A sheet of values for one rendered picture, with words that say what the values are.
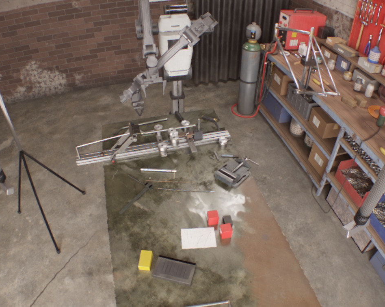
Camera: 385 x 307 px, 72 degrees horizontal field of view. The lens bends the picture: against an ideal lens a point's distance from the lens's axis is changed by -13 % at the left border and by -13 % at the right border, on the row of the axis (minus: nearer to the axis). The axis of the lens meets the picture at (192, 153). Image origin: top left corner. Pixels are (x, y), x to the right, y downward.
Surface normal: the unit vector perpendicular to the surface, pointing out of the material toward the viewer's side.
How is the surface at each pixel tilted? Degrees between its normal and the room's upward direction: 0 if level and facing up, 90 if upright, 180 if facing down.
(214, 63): 89
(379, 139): 0
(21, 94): 90
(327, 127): 91
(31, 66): 90
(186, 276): 0
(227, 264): 0
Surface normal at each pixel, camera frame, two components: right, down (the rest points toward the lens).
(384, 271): -0.97, 0.16
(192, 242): 0.00, -0.76
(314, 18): 0.25, 0.63
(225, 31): -0.60, 0.52
